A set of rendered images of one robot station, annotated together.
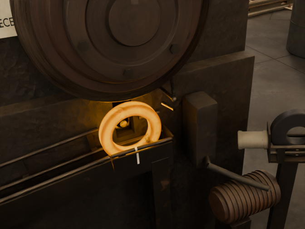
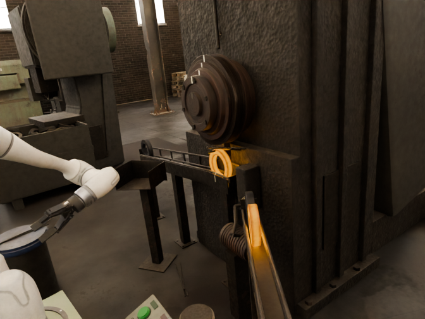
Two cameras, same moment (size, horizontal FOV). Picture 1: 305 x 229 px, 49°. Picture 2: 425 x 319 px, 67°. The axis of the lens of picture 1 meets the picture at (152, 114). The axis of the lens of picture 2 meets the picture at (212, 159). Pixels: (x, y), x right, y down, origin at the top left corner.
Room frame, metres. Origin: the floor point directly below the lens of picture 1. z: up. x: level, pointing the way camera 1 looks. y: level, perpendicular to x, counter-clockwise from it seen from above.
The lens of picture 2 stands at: (0.43, -1.62, 1.34)
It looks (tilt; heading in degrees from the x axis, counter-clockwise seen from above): 18 degrees down; 79
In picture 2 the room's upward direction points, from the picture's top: 6 degrees counter-clockwise
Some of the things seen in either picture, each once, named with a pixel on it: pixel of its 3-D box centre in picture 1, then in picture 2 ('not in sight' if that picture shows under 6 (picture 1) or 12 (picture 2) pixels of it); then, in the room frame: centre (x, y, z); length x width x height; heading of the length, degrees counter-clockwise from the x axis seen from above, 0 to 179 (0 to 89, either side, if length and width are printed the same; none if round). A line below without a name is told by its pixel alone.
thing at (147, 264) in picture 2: not in sight; (147, 216); (0.36, 0.41, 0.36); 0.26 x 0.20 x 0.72; 146
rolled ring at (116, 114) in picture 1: (130, 131); (220, 164); (0.81, 0.07, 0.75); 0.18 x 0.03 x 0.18; 110
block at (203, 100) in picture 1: (198, 129); (248, 187); (0.90, -0.15, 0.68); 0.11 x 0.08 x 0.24; 21
